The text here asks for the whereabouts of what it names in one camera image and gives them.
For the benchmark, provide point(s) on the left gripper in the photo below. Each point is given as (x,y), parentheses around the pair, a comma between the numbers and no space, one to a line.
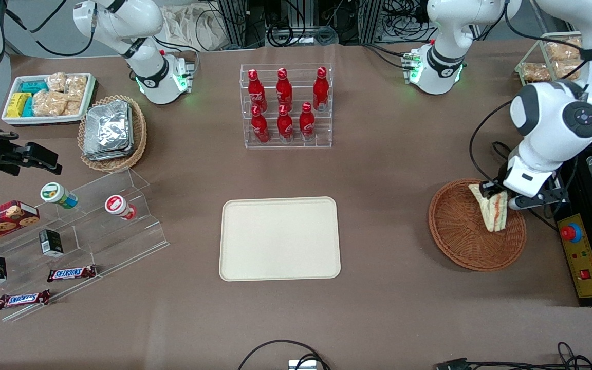
(492,186)

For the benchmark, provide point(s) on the triangular sandwich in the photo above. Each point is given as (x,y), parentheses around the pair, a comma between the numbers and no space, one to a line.
(495,216)

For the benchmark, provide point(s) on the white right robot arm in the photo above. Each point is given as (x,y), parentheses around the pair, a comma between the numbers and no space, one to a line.
(142,20)

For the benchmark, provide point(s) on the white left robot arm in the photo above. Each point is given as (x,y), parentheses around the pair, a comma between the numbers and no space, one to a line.
(548,128)

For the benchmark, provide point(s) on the white rectangular snack tray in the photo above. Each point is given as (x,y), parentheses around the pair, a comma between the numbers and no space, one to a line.
(44,120)

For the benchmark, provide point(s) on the round brown wicker basket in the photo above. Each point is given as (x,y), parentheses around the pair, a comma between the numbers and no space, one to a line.
(460,249)

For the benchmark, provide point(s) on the oval light wicker basket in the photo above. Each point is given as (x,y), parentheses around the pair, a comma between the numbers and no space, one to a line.
(139,136)

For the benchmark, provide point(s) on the cream plastic tray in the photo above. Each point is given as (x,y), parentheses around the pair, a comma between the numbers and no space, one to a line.
(279,239)

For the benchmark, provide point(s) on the green lid yogurt cup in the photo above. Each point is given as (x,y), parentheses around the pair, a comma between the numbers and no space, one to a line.
(55,193)

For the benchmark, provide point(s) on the teal snack packet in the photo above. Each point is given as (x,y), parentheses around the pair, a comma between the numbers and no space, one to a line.
(28,107)
(34,87)

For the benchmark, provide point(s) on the yellow snack packet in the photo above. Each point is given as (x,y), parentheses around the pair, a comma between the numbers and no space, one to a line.
(17,104)

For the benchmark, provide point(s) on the clear rice cracker pack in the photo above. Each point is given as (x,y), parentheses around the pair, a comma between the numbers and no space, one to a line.
(73,108)
(56,82)
(49,104)
(76,87)

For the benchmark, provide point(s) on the red tartan cookie box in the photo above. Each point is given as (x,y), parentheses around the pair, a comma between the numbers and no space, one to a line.
(3,222)

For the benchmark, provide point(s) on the silver foil wrapped pack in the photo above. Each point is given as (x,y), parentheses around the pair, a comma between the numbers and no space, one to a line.
(107,126)
(108,155)

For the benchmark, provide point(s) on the red emergency stop button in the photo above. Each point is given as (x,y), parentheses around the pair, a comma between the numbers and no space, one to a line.
(571,233)

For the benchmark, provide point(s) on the red lid yogurt cup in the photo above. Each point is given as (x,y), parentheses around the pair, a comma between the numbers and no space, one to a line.
(117,205)

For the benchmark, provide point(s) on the black machine with yellow panel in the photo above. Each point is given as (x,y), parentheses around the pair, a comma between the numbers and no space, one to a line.
(591,241)

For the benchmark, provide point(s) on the Snickers chocolate bar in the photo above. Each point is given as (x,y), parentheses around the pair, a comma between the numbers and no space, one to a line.
(71,273)
(22,299)

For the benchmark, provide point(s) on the clear acrylic stepped shelf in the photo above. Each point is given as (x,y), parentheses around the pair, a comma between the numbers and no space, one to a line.
(121,241)

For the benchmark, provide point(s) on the clear bagged cracker pack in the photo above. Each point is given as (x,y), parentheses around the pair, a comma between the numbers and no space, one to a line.
(536,72)
(566,69)
(563,50)

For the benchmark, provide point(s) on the red cola bottle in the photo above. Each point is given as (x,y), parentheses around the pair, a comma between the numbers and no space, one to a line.
(320,91)
(307,124)
(260,128)
(284,91)
(256,92)
(285,127)

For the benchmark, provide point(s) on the clear acrylic bottle rack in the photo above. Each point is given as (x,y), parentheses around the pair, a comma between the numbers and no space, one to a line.
(296,144)

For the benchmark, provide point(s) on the white crumpled cloth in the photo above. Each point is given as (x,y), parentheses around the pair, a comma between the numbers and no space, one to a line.
(193,25)

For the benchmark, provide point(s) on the silver connector box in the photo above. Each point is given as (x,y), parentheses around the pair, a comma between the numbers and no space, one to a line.
(302,365)

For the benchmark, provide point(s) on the aluminium frame post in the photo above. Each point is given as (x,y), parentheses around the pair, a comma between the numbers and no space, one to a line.
(234,20)
(370,20)

